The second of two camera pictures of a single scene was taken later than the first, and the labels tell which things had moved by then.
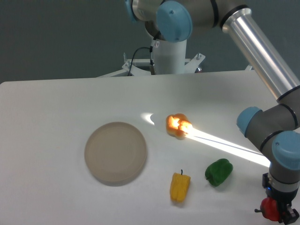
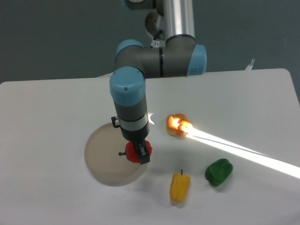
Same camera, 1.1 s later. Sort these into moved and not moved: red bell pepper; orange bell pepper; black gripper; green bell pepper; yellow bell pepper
Moved: red bell pepper; black gripper
Not moved: yellow bell pepper; orange bell pepper; green bell pepper
